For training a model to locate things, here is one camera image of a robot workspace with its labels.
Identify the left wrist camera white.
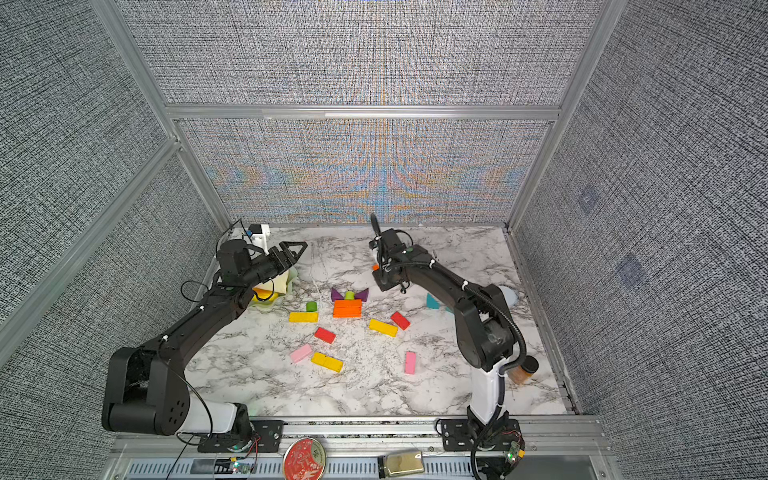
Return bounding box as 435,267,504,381
245,224,270,251

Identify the yellow block centre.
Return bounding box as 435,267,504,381
368,319,399,338

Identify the pink block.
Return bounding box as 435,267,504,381
404,351,417,375
290,344,313,364

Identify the red block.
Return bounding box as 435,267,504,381
314,327,336,344
391,312,411,331

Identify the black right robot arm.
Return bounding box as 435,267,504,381
369,215,527,449

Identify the yellow block left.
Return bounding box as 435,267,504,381
289,312,319,323

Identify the yellow block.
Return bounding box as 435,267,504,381
311,352,344,373
289,312,319,323
368,319,399,338

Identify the red round tin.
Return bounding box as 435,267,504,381
282,438,327,480

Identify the toy bread slice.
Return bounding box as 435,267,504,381
264,272,290,295

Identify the white lidded cup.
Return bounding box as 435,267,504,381
499,285,519,307

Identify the green wavy plate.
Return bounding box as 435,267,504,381
252,268,298,306

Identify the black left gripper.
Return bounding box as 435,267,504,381
242,241,307,290

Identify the amber jar black lid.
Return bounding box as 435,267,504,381
507,355,539,385

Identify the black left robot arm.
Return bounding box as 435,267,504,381
102,239,308,436

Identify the pink block right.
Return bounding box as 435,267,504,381
404,351,417,375

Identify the gold metal box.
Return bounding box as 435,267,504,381
377,450,425,479

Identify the toy orange slice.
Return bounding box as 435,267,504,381
253,288,279,302

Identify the pink block left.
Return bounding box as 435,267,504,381
290,344,313,364

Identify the yellow block near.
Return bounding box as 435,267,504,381
311,352,344,373

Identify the teal triangle block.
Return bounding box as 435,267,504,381
426,294,440,310

